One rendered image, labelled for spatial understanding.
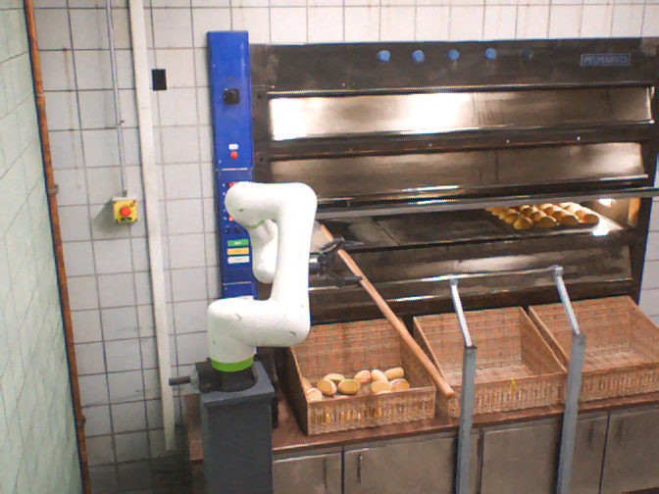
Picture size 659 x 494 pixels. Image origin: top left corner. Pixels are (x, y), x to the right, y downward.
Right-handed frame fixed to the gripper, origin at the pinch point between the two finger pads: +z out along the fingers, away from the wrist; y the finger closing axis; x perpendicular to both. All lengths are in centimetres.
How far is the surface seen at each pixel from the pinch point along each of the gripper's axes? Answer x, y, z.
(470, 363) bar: 5, 45, 45
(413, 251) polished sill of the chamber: -55, 17, 40
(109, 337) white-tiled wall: -54, 46, -97
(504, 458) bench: -1, 96, 66
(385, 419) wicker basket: -7, 73, 14
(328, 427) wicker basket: -6, 73, -11
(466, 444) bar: 5, 82, 45
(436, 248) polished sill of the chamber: -55, 17, 52
